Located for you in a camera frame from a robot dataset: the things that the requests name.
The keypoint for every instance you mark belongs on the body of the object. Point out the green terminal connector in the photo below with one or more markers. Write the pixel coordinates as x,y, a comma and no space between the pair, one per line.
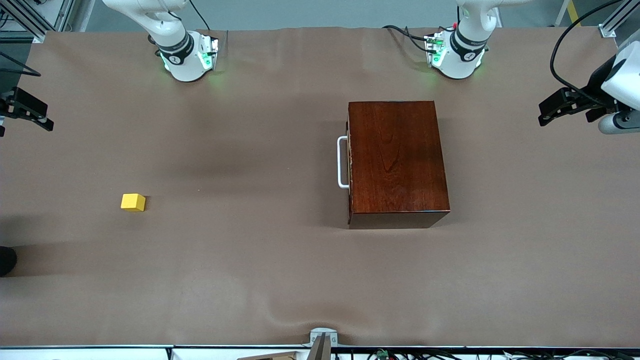
382,354

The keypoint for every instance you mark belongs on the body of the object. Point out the grey metal camera mount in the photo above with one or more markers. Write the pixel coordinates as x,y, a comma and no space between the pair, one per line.
320,345

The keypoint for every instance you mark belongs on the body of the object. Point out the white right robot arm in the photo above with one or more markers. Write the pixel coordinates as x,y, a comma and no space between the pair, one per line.
182,65

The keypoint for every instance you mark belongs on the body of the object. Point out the brown table cover sheet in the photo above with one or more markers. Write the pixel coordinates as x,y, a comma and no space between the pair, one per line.
250,275

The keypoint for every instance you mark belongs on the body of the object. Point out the aluminium frame with diagonal strut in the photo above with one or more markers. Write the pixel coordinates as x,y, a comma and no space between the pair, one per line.
30,22

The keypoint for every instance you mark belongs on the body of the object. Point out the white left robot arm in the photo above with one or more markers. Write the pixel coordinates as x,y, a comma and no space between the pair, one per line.
462,60

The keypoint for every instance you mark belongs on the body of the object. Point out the yellow wooden block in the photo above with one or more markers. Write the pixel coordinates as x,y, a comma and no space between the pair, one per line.
132,202

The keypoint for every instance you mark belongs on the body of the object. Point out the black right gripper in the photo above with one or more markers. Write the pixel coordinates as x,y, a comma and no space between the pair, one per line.
20,106

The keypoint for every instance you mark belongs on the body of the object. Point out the single aluminium frame profile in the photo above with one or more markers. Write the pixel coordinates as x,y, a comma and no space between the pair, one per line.
612,27

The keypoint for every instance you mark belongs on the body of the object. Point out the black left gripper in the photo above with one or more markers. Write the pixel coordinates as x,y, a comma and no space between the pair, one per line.
596,86

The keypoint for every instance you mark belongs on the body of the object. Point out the brown cardboard piece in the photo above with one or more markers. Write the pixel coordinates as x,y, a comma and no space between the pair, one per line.
275,356

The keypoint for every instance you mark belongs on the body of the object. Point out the dark brown wooden cabinet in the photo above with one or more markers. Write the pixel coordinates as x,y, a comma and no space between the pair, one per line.
395,160

